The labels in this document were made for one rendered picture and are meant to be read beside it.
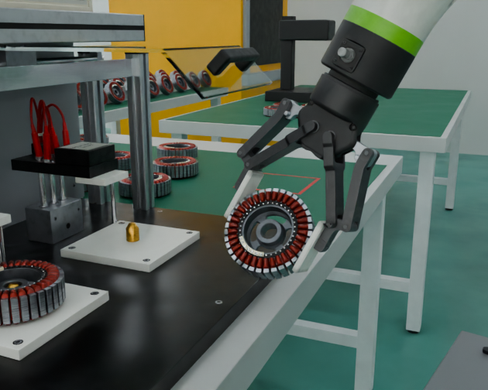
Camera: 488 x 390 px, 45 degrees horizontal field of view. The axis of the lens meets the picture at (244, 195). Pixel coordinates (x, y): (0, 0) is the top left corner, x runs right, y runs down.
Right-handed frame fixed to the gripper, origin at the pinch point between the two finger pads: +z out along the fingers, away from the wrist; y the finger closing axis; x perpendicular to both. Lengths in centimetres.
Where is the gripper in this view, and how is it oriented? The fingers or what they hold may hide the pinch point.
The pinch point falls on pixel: (270, 230)
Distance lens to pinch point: 73.7
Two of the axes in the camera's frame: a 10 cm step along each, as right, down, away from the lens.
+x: 5.5, 0.3, 8.3
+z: -4.6, 8.5, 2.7
